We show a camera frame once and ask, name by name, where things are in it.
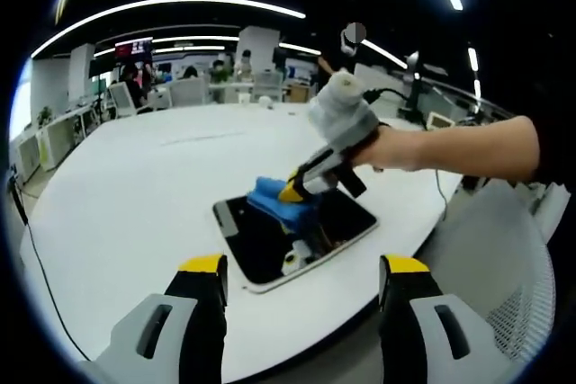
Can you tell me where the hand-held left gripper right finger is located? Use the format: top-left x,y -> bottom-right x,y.
378,254 -> 501,384

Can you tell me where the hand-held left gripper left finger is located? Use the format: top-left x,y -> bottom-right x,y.
91,254 -> 229,384

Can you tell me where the blue cleaning cloth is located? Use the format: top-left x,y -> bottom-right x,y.
246,176 -> 322,236

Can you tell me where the black tablet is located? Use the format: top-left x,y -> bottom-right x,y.
211,187 -> 379,295

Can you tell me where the person's right hand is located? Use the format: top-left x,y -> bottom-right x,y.
358,124 -> 428,174

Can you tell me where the grey desk lamp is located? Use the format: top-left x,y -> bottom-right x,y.
397,50 -> 428,123

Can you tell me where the beige framed small display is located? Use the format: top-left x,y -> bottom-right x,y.
424,111 -> 456,132

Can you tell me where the white mesh office chair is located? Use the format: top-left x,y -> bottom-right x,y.
421,180 -> 558,363

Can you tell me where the long curved ceiling light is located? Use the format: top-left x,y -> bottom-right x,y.
31,0 -> 308,59

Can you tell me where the white low cabinet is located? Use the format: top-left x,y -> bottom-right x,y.
13,108 -> 99,174

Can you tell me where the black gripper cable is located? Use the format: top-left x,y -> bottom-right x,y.
363,86 -> 428,132

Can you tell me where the black floor cable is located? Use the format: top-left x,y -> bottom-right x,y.
7,171 -> 92,361

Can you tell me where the red wall screen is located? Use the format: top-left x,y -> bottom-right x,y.
113,39 -> 155,61

